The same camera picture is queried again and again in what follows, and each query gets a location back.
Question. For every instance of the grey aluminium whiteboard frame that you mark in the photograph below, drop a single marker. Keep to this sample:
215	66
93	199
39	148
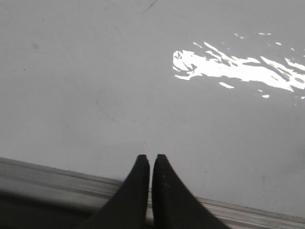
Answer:
88	193

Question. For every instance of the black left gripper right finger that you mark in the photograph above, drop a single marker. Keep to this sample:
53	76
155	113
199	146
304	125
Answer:
174	206

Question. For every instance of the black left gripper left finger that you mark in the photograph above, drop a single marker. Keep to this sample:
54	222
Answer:
127	208

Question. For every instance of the white whiteboard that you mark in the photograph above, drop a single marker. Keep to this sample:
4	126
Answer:
216	85

